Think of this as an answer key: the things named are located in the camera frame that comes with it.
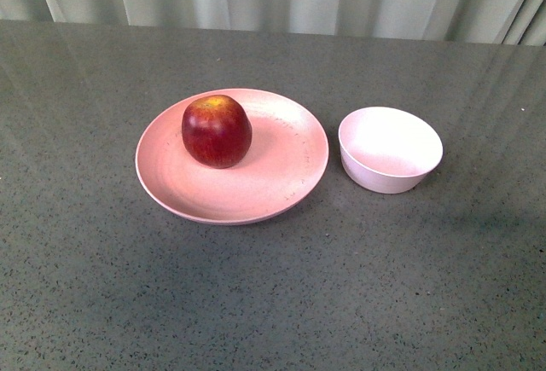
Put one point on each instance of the red yellow apple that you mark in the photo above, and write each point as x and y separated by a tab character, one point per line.
216	131

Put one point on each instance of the pink plate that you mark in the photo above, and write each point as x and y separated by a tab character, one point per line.
287	158

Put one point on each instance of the pale pink bowl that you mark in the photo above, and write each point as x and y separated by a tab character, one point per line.
387	150

